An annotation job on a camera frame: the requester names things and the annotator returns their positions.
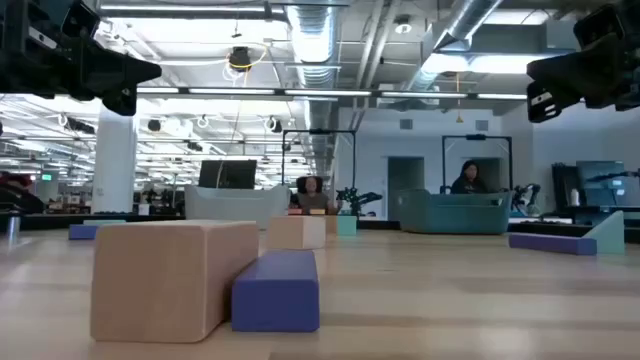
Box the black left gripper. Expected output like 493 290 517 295
0 24 163 117

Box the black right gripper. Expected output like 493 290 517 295
526 29 640 124

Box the long purple block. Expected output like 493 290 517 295
68 223 100 241
508 232 599 257

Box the teal wedge block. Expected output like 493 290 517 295
582 210 626 255

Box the natural wood rectangular block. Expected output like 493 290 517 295
90 219 260 344

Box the natural wood cube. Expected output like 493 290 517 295
266 215 327 251

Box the teal cube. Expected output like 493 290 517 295
336 215 358 237

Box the thick purple rectangular block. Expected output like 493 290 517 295
231 250 321 334

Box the white round column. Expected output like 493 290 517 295
91 107 139 215

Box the dark computer monitor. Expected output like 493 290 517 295
575 160 627 194

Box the black shelving unit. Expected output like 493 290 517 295
551 162 640 226

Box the grey door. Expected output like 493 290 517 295
469 157 502 194
387 156 426 220

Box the person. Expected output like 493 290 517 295
451 159 490 195
292 175 341 216

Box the red and dark object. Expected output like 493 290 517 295
0 171 45 215

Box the light grey plastic bin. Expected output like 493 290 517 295
184 184 292 231

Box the teal plastic bin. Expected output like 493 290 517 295
397 188 515 235

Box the silver metal cylinder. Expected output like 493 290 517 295
4 212 22 246

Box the overhead bar with strip lights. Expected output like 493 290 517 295
135 85 530 101

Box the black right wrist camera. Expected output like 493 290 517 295
573 3 624 49

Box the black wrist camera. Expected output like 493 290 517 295
59 0 102 41
573 3 624 49

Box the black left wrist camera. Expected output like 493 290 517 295
59 0 102 41

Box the black background station frame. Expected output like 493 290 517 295
281 128 358 201
441 133 514 194

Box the yellow hanging cord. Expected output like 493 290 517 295
453 72 465 125

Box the silver round ventilation duct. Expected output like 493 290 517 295
404 0 504 91
285 0 346 131

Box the black overhead camera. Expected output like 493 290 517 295
228 45 253 72

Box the black aluminium table frame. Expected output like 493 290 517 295
0 212 640 240

